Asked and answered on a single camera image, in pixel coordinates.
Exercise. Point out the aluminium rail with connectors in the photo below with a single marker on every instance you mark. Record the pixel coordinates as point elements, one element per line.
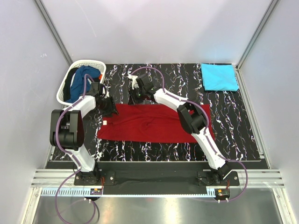
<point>200,192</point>

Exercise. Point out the black garment in basket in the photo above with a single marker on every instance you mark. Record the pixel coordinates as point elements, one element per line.
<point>67,84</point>

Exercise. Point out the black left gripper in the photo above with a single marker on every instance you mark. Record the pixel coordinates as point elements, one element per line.
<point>110,106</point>

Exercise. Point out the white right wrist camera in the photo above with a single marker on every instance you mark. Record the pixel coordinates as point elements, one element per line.
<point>134,83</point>

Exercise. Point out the folded cyan t shirt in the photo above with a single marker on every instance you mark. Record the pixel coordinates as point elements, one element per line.
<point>219,77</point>

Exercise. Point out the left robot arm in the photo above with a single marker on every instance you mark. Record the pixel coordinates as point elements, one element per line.
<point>67,130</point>

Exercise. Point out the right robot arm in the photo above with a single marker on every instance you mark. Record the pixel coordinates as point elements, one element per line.
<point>192,117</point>

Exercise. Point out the blue t shirt in basket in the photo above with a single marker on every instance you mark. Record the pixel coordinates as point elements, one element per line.
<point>78,85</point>

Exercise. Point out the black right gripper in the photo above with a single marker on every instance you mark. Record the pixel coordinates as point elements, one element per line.
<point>134,97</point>

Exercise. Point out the white perforated laundry basket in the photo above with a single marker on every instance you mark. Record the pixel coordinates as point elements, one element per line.
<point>98,65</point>

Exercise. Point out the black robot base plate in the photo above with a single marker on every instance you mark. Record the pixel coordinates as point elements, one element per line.
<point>112,173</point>

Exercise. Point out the red t shirt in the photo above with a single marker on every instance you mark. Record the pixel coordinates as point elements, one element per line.
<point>144,123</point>

